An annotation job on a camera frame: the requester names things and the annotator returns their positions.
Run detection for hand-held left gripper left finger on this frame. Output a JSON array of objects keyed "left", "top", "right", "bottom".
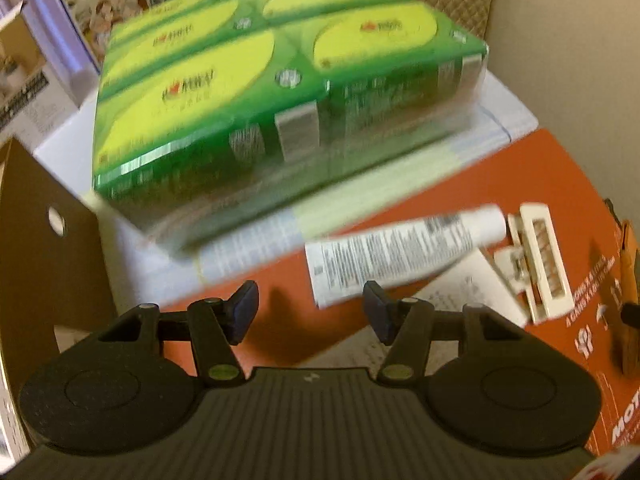
[{"left": 97, "top": 281, "right": 260, "bottom": 388}]

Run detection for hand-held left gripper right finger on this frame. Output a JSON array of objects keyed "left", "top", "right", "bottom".
[{"left": 362, "top": 281, "right": 528, "bottom": 387}]

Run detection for cream hair claw clip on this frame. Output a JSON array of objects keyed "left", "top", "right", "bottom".
[{"left": 494, "top": 202, "right": 572, "bottom": 326}]

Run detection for brown cardboard flap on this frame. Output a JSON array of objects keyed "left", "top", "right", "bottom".
[{"left": 0, "top": 137, "right": 118, "bottom": 468}]

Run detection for white tube with label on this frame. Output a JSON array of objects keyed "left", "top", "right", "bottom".
[{"left": 305, "top": 204, "right": 510, "bottom": 309}]

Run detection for white paper sheet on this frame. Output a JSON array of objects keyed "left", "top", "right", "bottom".
[{"left": 300, "top": 249, "right": 531, "bottom": 367}]

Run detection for white flat carton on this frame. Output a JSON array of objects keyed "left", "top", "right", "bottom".
[{"left": 34, "top": 67, "right": 540, "bottom": 291}]

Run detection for green tissue multipack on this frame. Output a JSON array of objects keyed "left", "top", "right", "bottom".
[{"left": 91, "top": 0, "right": 490, "bottom": 253}]

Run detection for orange cardboard box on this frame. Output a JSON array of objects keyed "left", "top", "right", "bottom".
[{"left": 160, "top": 127, "right": 640, "bottom": 480}]

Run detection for orange brown object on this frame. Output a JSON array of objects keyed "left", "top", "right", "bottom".
[{"left": 602, "top": 197, "right": 640, "bottom": 378}]

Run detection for white product box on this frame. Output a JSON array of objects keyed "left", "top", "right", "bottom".
[{"left": 0, "top": 0, "right": 81, "bottom": 148}]

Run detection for blue milk carton box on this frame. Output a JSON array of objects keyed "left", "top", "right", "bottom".
[{"left": 47, "top": 0, "right": 223, "bottom": 73}]

